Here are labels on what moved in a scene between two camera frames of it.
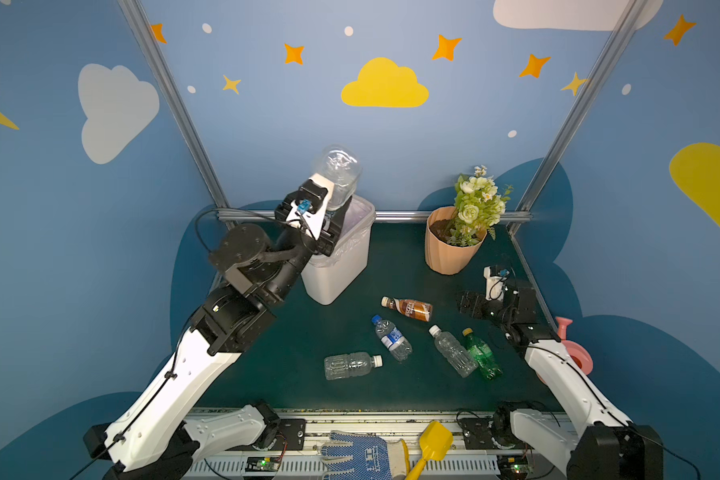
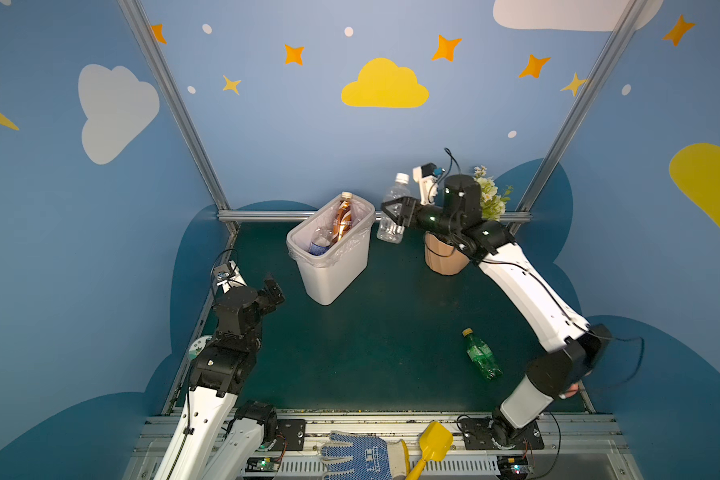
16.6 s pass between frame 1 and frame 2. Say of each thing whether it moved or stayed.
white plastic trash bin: stayed
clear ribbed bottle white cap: moved
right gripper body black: moved
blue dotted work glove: stayed
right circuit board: stayed
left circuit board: stayed
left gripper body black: moved
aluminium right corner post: stayed
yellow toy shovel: stayed
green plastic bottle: stayed
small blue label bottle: moved
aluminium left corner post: stayed
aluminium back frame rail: stayed
